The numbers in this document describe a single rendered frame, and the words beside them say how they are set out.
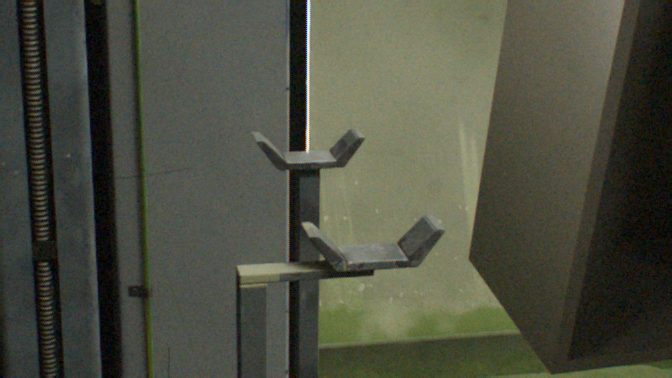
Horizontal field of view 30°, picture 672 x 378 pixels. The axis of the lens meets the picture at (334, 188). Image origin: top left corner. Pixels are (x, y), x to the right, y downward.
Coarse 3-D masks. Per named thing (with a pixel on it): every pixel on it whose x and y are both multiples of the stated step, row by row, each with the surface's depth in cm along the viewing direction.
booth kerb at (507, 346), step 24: (432, 336) 286; (456, 336) 287; (480, 336) 288; (504, 336) 289; (336, 360) 282; (360, 360) 283; (384, 360) 285; (408, 360) 286; (432, 360) 287; (456, 360) 288; (480, 360) 290; (504, 360) 291; (528, 360) 292
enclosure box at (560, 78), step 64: (512, 0) 205; (576, 0) 185; (640, 0) 215; (512, 64) 207; (576, 64) 186; (640, 64) 221; (512, 128) 209; (576, 128) 188; (640, 128) 228; (512, 192) 211; (576, 192) 189; (640, 192) 235; (512, 256) 213; (576, 256) 192; (640, 256) 237; (512, 320) 215; (576, 320) 216; (640, 320) 218
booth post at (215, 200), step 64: (128, 0) 122; (192, 0) 123; (256, 0) 124; (128, 64) 124; (192, 64) 125; (256, 64) 126; (128, 128) 125; (192, 128) 127; (256, 128) 128; (128, 192) 127; (192, 192) 129; (256, 192) 130; (128, 256) 130; (192, 256) 131; (256, 256) 132; (128, 320) 132; (192, 320) 133
